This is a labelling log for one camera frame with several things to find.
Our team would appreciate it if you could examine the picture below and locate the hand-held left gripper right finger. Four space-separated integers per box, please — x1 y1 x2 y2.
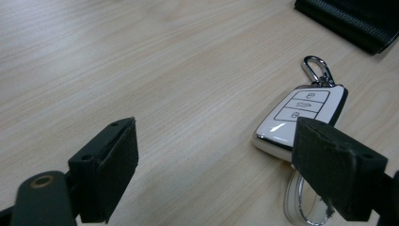
291 116 389 222

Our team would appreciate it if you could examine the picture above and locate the black woven strap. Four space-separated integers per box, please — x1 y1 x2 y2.
294 0 399 57

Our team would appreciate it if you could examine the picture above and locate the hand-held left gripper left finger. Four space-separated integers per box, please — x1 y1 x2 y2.
68 117 139 224

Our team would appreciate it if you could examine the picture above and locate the white car key fob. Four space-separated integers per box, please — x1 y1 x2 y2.
251 55 349 226

